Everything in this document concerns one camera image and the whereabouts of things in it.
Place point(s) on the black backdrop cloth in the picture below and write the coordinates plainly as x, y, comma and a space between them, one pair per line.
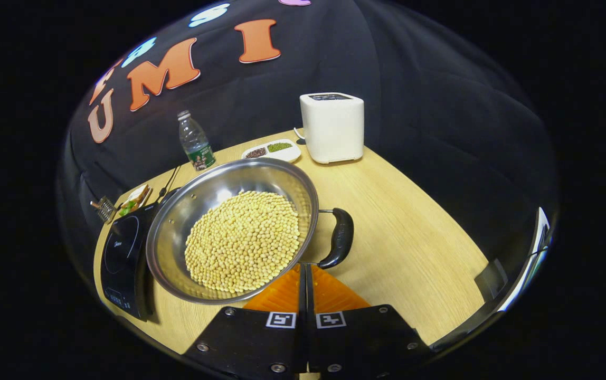
414, 79

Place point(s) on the clear plastic water bottle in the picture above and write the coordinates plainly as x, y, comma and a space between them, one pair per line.
196, 142

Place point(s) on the white toaster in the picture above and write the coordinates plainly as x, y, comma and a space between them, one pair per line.
332, 129

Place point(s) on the white divided dish of beans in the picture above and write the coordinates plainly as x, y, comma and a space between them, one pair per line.
288, 153

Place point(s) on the pile of yellow soybeans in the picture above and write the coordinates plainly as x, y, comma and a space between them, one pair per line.
245, 240

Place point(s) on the black induction cooktop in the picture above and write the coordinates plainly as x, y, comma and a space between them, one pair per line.
121, 253

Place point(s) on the sandwich with green lettuce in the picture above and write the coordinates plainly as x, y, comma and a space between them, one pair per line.
134, 199

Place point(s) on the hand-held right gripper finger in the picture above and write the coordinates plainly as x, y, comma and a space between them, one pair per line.
302, 295
310, 295

